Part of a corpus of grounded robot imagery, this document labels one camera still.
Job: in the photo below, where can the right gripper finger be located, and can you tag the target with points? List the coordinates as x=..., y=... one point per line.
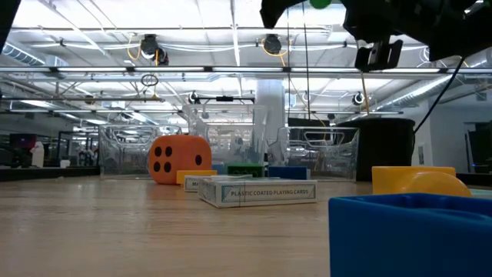
x=276, y=9

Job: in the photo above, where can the bright green two-stud block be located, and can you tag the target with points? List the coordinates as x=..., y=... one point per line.
x=320, y=3

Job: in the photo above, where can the yellow one-stud toy block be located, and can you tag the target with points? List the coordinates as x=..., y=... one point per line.
x=423, y=181

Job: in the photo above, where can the orange foam die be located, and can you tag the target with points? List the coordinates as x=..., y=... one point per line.
x=180, y=154

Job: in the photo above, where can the blue hollow toy block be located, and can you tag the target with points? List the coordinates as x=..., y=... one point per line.
x=403, y=238

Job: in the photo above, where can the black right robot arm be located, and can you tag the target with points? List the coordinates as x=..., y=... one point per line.
x=461, y=27

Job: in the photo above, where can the white building column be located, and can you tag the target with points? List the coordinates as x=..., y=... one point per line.
x=271, y=104

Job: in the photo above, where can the black horizontal bar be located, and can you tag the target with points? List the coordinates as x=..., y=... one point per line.
x=225, y=99

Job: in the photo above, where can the black bucket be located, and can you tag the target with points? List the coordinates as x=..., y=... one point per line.
x=380, y=150

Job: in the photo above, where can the tall clear plastic bin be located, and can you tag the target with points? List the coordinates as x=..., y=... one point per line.
x=234, y=134

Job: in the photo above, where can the low clear plastic bin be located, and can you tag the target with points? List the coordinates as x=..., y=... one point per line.
x=123, y=154
x=326, y=154

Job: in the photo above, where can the black monitor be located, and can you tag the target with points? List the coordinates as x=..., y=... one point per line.
x=480, y=146

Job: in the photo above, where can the dark green long block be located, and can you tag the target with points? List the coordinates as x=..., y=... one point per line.
x=246, y=170

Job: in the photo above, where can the white blue-print card deck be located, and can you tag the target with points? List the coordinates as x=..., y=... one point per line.
x=261, y=194

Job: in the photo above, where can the orange toy block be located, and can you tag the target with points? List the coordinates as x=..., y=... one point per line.
x=192, y=176

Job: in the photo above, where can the white black-emblem card deck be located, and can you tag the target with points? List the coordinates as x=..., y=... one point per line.
x=191, y=184

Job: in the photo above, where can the white plastic bottle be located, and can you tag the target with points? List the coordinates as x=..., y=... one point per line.
x=37, y=155

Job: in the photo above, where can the dark red monitor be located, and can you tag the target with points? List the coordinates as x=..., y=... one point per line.
x=23, y=141

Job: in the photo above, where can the black workbench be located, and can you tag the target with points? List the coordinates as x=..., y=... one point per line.
x=38, y=174

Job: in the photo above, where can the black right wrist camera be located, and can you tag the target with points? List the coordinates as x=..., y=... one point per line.
x=378, y=57

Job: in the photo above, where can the silver ceiling air duct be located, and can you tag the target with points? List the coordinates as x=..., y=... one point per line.
x=434, y=86
x=23, y=55

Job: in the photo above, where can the small wall poster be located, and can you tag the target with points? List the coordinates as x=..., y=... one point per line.
x=421, y=155

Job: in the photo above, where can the long ceiling light rail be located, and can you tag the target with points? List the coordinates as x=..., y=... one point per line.
x=92, y=69

